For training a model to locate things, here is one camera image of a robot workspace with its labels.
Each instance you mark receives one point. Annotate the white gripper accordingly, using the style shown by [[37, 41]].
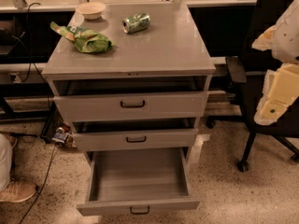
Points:
[[287, 37]]

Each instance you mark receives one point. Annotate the grey bottom drawer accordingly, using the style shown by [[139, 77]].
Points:
[[138, 182]]

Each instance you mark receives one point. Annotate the grey drawer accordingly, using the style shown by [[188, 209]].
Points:
[[138, 182], [135, 134], [131, 98]]

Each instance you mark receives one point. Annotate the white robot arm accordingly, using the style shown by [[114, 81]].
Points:
[[283, 37]]

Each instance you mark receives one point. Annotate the grey top drawer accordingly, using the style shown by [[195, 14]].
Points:
[[131, 98]]

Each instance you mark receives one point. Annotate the grey metal drawer cabinet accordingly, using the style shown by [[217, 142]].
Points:
[[170, 47]]

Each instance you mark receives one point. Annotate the grey middle drawer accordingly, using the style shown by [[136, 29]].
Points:
[[135, 134]]

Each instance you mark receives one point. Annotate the black office chair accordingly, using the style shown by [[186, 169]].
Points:
[[264, 75]]

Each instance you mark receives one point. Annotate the green soda can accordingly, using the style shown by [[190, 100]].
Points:
[[138, 22]]

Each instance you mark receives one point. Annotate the green chip bag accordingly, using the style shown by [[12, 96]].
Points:
[[85, 40]]

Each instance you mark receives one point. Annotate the beige paper bowl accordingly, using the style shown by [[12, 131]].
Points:
[[91, 10]]

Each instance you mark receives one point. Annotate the small colourful floor clutter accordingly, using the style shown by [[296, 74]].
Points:
[[63, 137]]

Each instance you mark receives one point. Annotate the white trouser leg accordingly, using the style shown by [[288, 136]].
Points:
[[5, 162]]

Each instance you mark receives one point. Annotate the wall power outlet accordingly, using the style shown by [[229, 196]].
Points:
[[15, 78]]

